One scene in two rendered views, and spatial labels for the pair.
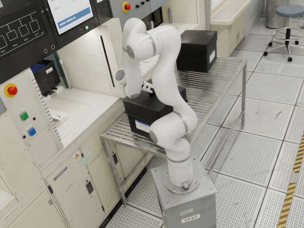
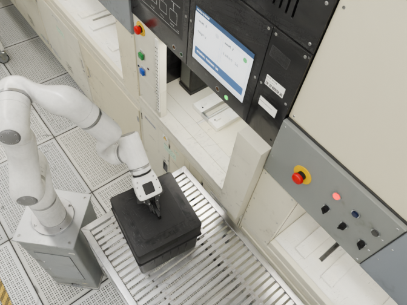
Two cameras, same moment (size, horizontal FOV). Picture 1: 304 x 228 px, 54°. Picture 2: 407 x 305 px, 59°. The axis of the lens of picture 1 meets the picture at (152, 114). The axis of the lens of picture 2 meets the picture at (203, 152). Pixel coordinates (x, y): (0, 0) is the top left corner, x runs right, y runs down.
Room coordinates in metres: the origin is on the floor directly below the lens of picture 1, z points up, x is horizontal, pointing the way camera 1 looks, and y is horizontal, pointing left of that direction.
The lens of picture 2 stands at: (1.79, -0.62, 2.37)
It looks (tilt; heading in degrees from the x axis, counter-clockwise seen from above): 56 degrees down; 98
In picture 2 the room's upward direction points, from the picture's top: 9 degrees clockwise
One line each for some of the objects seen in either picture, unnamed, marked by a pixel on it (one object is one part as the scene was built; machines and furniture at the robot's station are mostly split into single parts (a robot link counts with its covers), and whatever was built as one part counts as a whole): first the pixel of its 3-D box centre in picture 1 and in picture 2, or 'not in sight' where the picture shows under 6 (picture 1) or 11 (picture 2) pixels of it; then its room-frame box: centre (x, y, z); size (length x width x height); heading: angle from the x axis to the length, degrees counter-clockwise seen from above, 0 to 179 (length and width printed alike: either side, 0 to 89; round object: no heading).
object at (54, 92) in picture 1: (44, 92); not in sight; (2.07, 0.79, 0.89); 0.22 x 0.21 x 0.04; 53
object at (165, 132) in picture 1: (170, 138); (33, 177); (1.05, -0.06, 1.07); 0.19 x 0.12 x 0.24; 117
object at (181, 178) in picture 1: (180, 167); (48, 207); (1.06, -0.09, 0.85); 0.19 x 0.19 x 0.18
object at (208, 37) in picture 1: (196, 50); not in sight; (2.32, -0.47, 0.89); 0.29 x 0.29 x 0.25; 57
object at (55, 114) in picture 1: (46, 120); (218, 109); (1.66, 0.70, 0.89); 0.22 x 0.21 x 0.04; 53
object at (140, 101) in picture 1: (154, 98); (155, 214); (1.55, -0.04, 0.98); 0.29 x 0.29 x 0.13; 45
